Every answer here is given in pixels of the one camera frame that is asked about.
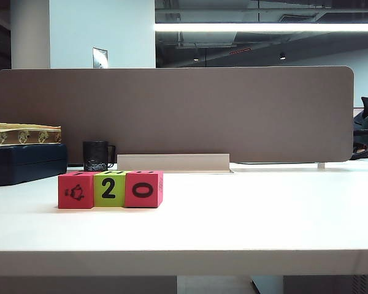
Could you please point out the pink foam block with 0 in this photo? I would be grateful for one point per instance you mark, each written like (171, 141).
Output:
(144, 190)

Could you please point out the green foam block with 2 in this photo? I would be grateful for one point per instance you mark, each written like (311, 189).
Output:
(109, 190)

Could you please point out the pink foam block with Y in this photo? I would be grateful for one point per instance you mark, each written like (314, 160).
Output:
(76, 191)

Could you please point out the brown desk divider panel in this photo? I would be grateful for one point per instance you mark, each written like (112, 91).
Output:
(202, 116)

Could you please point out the black mug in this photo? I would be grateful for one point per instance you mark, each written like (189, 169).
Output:
(95, 156)

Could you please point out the black ceiling spotlight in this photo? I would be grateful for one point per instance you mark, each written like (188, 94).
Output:
(282, 56)

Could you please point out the white ceiling light strip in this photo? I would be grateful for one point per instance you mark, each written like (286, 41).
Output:
(263, 27)

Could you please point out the dark blue case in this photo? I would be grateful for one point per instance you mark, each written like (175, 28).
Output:
(27, 162)

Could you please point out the yellow patterned box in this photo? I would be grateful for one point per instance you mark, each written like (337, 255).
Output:
(24, 134)

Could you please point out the black headphones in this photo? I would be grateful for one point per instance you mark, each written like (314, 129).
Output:
(363, 153)

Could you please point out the dark perforated cabinet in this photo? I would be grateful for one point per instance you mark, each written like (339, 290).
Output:
(331, 284)

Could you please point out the grey wall plate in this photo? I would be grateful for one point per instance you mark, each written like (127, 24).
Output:
(100, 57)

